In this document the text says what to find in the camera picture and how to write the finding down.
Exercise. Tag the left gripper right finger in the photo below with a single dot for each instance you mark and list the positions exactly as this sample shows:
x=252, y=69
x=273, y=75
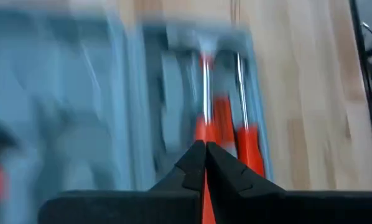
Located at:
x=251, y=199

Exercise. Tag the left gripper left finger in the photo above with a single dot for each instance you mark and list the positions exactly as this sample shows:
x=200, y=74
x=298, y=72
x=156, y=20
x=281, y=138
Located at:
x=161, y=199

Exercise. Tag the grey plastic tool case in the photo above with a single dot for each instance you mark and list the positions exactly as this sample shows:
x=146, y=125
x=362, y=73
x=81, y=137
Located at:
x=80, y=93

